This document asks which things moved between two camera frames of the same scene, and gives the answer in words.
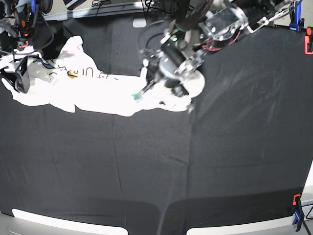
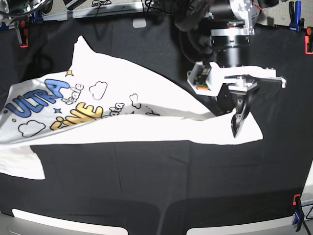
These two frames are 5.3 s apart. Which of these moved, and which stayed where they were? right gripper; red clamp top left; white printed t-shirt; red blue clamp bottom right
Moved: right gripper; white printed t-shirt
Stayed: red clamp top left; red blue clamp bottom right
